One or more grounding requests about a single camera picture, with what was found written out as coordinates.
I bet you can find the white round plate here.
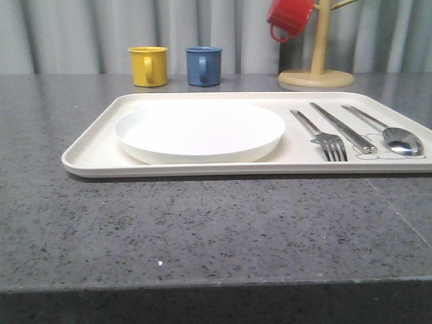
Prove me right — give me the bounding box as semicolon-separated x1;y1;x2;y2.
113;103;286;165

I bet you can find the silver metal fork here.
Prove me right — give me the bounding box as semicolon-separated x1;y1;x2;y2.
290;109;348;162

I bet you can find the silver chopstick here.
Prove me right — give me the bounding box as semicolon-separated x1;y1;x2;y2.
308;102;371;155
312;102;378;153

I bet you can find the silver metal spoon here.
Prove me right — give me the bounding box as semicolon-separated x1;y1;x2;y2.
342;105;424;157

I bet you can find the blue enamel mug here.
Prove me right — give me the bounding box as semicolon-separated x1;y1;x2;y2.
185;47;223;86

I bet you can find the yellow enamel mug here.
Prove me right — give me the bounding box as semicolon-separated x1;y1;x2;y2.
128;47;168;87

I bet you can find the cream rabbit print tray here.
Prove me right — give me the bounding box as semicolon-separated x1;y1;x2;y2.
62;92;431;178

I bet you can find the wooden mug tree stand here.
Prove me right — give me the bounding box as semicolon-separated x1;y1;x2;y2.
278;0;356;88

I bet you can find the red enamel mug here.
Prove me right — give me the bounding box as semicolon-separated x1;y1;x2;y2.
267;0;315;43

